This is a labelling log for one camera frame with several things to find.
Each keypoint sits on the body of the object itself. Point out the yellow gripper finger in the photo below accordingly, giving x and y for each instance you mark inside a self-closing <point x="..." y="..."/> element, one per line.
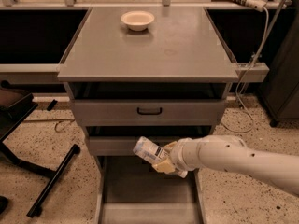
<point x="169" y="146"/>
<point x="164" y="166"/>

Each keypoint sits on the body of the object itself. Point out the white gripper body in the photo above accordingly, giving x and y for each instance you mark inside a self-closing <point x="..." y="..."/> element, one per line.
<point x="179" y="156"/>

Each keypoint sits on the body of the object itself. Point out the blue labelled plastic bottle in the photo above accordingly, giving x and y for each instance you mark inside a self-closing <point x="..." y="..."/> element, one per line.
<point x="152" y="153"/>

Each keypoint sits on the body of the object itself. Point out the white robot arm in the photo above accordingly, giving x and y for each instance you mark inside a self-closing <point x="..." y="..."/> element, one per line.
<point x="228" y="153"/>

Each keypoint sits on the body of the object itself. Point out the grey bottom drawer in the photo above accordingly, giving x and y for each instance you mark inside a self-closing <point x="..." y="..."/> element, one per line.
<point x="131" y="192"/>

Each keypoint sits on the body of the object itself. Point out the grey drawer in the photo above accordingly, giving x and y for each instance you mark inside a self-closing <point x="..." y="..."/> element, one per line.
<point x="120" y="140"/>
<point x="146" y="104"/>
<point x="131" y="192"/>

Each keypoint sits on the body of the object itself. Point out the grey middle drawer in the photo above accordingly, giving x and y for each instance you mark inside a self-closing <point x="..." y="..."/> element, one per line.
<point x="120" y="140"/>

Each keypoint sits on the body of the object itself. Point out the grey drawer cabinet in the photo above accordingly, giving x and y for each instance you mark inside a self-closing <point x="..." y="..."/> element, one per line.
<point x="180" y="46"/>

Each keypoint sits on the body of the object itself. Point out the grey top drawer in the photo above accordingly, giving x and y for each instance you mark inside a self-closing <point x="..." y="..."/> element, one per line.
<point x="146" y="104"/>

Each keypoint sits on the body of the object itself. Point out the dark cabinet on right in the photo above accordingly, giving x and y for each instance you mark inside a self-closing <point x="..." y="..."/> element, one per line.
<point x="279" y="92"/>

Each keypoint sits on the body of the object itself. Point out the white bowl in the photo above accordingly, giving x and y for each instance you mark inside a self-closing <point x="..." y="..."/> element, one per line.
<point x="137" y="20"/>

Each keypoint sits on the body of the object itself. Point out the grey workbench rail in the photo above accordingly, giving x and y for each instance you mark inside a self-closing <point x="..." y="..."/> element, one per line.
<point x="30" y="73"/>

